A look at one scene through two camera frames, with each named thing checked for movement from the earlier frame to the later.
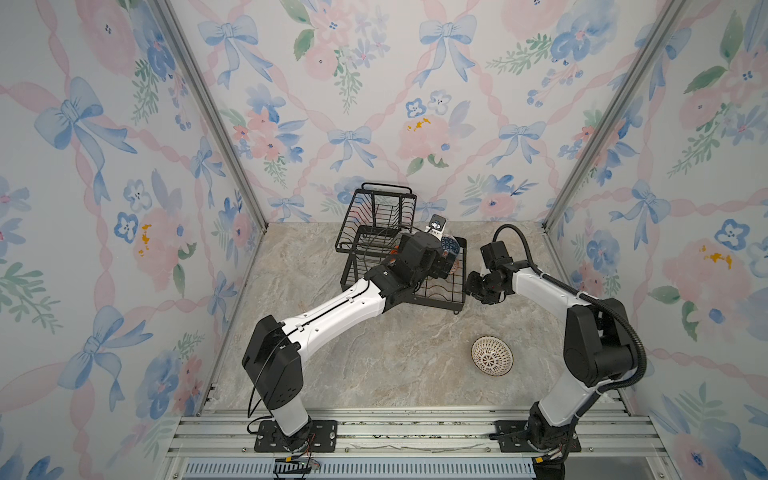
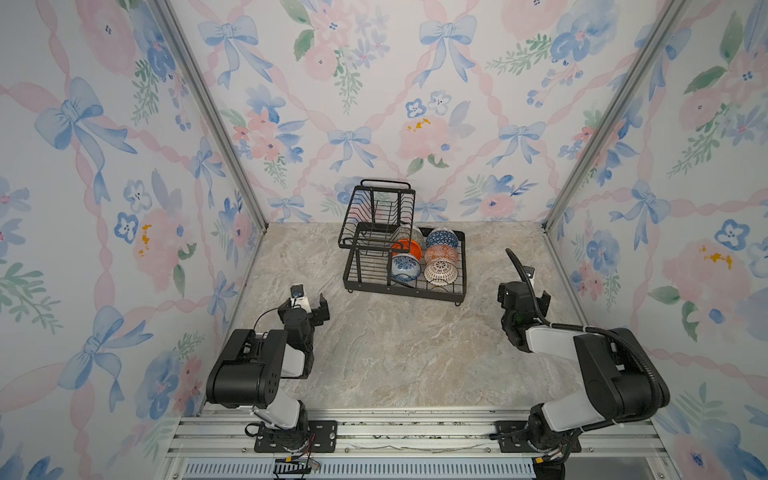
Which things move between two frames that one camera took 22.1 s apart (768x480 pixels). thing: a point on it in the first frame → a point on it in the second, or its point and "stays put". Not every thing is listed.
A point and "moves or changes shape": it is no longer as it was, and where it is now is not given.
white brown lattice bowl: x=492 y=356 moves or changes shape
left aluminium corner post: x=167 y=12 stays put
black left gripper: x=443 y=266 → x=320 y=313
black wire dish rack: x=379 y=215 stays put
